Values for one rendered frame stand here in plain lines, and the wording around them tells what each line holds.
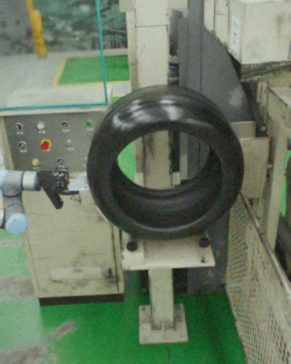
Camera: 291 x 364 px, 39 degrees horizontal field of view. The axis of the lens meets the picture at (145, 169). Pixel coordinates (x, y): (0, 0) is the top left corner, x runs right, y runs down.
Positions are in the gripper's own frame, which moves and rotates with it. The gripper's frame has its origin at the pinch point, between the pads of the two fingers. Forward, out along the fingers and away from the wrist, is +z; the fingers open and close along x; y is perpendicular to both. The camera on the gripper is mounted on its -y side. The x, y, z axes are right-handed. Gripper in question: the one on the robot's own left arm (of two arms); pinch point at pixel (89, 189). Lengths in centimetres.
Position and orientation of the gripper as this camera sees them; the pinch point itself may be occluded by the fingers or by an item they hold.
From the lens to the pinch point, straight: 159.0
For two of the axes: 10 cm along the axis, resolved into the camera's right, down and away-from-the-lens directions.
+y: 0.8, -8.9, -4.5
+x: -0.2, -4.6, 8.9
